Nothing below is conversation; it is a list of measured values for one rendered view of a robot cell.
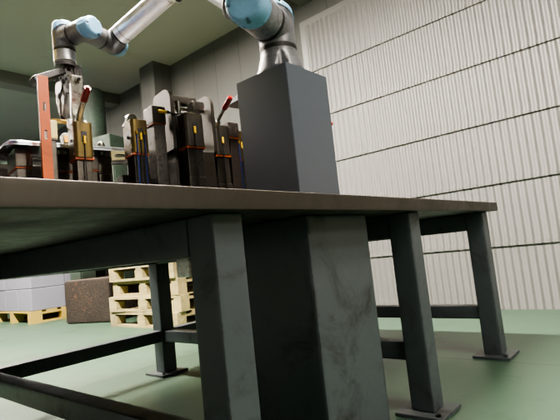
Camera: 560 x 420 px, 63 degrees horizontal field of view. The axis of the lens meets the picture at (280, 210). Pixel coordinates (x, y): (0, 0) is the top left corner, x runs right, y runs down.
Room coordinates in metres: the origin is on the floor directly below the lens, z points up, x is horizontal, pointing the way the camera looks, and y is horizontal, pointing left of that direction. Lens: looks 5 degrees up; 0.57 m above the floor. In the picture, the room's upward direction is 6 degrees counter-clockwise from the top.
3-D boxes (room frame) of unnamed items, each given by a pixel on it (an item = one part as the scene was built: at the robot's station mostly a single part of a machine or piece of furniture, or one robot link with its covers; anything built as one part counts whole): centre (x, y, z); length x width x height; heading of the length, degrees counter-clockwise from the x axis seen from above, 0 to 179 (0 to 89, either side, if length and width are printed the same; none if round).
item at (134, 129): (1.53, 0.46, 0.88); 0.11 x 0.07 x 0.37; 41
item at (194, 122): (1.55, 0.27, 0.89); 0.09 x 0.08 x 0.38; 41
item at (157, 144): (1.57, 0.40, 0.91); 0.07 x 0.05 x 0.42; 41
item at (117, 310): (4.73, 1.15, 0.45); 1.22 x 0.84 x 0.90; 50
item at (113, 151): (1.90, 0.37, 1.00); 1.38 x 0.22 x 0.02; 131
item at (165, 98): (1.66, 0.32, 0.94); 0.18 x 0.13 x 0.49; 131
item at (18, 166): (1.47, 0.84, 0.84); 0.12 x 0.05 x 0.29; 41
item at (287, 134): (1.37, -0.05, 0.90); 0.20 x 0.20 x 0.40; 50
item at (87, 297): (5.56, 2.21, 1.42); 0.89 x 0.72 x 2.83; 49
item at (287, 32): (1.37, -0.04, 1.27); 0.13 x 0.12 x 0.14; 155
